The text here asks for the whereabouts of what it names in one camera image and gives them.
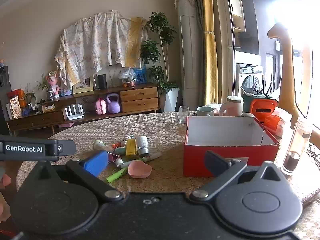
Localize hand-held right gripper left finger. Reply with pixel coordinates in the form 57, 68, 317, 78
32, 150, 124, 203

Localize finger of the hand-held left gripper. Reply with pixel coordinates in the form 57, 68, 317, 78
58, 140, 77, 156

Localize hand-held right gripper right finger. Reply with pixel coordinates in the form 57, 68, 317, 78
190, 151, 285, 201

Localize pale green capped tube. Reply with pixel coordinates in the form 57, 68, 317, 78
93, 140, 114, 153

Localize lime green marker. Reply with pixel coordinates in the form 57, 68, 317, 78
106, 167, 129, 183

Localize red cardboard box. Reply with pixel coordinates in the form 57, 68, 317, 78
183, 116, 280, 178

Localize yellow small box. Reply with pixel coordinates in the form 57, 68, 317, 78
126, 138, 138, 156

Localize pink heart-shaped dish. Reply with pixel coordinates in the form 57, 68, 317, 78
128, 160, 153, 179

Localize grey marker pen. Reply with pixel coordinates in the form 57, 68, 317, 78
121, 152, 162, 169

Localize silver white tube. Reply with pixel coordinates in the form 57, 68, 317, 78
136, 135, 150, 156

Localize person's left hand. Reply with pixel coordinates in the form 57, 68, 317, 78
0, 172, 12, 222

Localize white router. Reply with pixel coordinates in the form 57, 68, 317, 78
65, 103, 84, 120

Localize printed snack box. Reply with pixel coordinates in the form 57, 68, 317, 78
9, 96, 23, 119

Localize mint green mug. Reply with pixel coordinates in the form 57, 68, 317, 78
197, 106, 215, 117

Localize pink toy case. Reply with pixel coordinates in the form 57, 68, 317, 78
95, 98, 108, 115

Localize orange box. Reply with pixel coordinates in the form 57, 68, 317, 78
7, 88, 26, 108

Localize black tall appliance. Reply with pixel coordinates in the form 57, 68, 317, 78
0, 66, 12, 132

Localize pink white jug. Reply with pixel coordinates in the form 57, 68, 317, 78
219, 96, 244, 117

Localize clear drinking glass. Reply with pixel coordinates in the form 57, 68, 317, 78
179, 105, 190, 124

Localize purple kettlebell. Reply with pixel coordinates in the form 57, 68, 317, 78
106, 93, 121, 114

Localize framed picture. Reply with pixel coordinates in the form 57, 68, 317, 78
72, 77, 94, 94

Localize pink doll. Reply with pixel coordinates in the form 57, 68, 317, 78
47, 70, 61, 99

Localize orange plastic pack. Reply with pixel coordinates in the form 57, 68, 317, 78
263, 114, 286, 137

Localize small plant in vase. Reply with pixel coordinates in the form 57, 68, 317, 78
35, 73, 53, 102

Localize orange green container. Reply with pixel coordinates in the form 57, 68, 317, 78
241, 93, 279, 123

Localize black speaker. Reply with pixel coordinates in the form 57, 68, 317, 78
97, 74, 108, 90

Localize wooden tv cabinet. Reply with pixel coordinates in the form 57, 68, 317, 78
6, 83, 161, 136

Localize clear glass bottle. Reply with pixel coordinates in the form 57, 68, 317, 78
280, 117, 313, 176

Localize washing machine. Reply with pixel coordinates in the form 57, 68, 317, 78
236, 63, 265, 97

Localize clear plastic bag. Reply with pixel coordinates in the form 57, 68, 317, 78
119, 67, 137, 87

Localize black eyeglasses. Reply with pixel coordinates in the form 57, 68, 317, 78
306, 143, 320, 167

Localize floral cream sheet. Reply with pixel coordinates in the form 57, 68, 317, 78
55, 9, 148, 87

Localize white standing air conditioner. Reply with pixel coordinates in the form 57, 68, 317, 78
174, 0, 201, 107

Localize yellow curtain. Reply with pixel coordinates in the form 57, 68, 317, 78
199, 0, 219, 106

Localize green potted plant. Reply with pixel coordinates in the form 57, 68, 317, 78
138, 11, 180, 95

